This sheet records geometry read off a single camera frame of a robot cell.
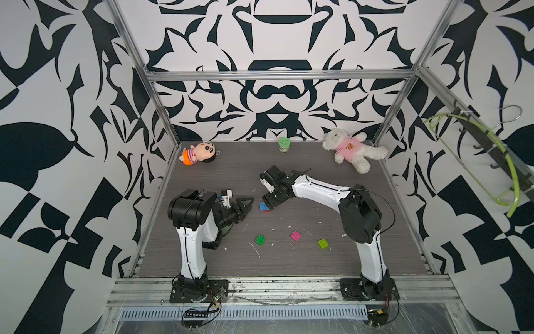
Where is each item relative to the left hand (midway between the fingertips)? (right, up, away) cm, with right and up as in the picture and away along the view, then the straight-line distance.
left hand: (251, 200), depth 92 cm
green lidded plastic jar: (+16, +26, +22) cm, 37 cm away
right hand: (+9, +1, +2) cm, 9 cm away
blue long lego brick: (+6, -2, -6) cm, 9 cm away
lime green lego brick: (+29, -16, -9) cm, 34 cm away
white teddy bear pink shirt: (+51, +23, +16) cm, 58 cm away
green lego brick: (+4, -15, -7) cm, 17 cm away
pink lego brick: (+19, -13, -6) cm, 24 cm away
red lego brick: (+7, -5, +2) cm, 9 cm away
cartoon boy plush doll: (-25, +22, +13) cm, 35 cm away
